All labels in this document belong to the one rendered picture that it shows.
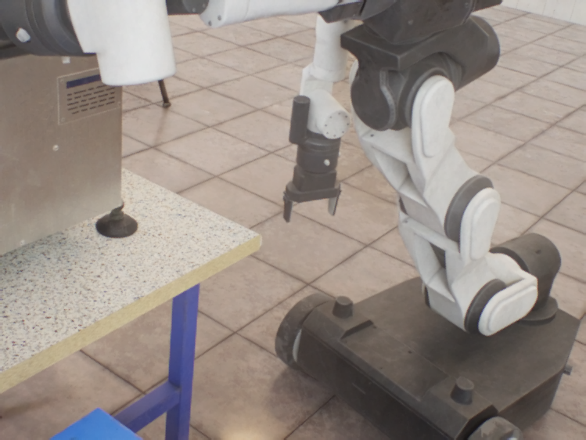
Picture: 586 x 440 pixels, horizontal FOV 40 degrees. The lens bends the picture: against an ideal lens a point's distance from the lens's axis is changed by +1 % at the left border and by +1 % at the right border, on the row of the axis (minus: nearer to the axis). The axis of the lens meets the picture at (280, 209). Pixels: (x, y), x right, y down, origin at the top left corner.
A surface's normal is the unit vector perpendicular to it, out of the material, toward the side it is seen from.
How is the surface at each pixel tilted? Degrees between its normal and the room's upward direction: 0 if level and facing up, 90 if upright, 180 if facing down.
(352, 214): 0
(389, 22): 111
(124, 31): 81
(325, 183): 95
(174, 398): 90
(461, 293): 90
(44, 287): 0
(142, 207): 0
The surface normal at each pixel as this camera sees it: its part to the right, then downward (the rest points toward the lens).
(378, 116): -0.75, 0.46
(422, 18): 0.39, 0.68
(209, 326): 0.11, -0.88
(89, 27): -0.61, 0.33
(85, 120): 0.78, 0.36
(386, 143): -0.21, -0.70
